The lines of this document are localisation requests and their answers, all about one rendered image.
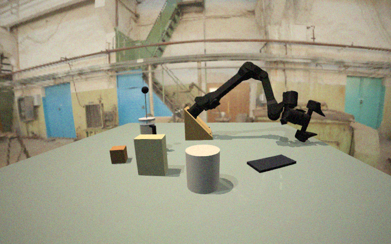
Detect french press coffee maker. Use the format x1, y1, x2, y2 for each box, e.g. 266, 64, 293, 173
138, 86, 156, 135

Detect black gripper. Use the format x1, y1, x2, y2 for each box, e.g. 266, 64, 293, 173
294, 100, 325, 142

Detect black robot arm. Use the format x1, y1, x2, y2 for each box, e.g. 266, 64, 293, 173
187, 61, 306, 125

